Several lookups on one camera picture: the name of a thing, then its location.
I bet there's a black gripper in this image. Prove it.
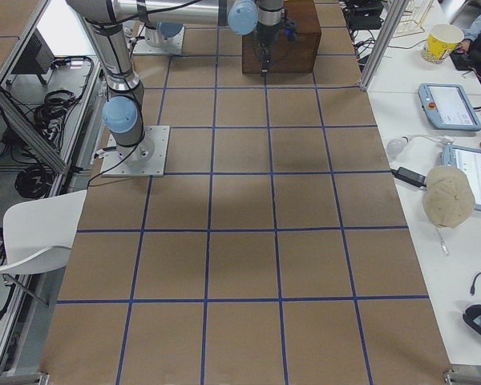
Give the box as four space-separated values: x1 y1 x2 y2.
254 24 278 76

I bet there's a dark wooden drawer box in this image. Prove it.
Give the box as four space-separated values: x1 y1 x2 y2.
241 1 321 76

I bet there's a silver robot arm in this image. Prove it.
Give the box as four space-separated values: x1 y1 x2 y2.
144 22 184 47
67 0 284 118

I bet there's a white light bulb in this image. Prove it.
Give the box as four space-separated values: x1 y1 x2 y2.
386 136 410 157

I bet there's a yellow popcorn cup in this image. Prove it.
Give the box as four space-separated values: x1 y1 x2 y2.
421 24 464 64

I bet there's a black power adapter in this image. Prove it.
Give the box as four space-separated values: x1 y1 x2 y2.
390 167 426 188

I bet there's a blue teach pendant far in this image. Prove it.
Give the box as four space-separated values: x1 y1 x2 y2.
418 83 481 132

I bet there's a blue teach pendant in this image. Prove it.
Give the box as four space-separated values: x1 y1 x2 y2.
418 83 481 132
440 144 481 211

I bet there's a beige baseball cap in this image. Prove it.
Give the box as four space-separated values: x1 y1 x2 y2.
422 165 475 229

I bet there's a blue teach pendant near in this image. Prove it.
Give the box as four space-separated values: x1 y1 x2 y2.
440 144 481 211

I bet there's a white plastic chair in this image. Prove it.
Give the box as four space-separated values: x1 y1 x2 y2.
0 190 87 275

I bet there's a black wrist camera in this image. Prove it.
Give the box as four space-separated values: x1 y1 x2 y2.
283 16 297 42

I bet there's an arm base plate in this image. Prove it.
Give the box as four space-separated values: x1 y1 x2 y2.
100 125 170 177
131 26 185 55

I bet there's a gold wire rack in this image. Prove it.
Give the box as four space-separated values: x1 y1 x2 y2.
393 0 432 38

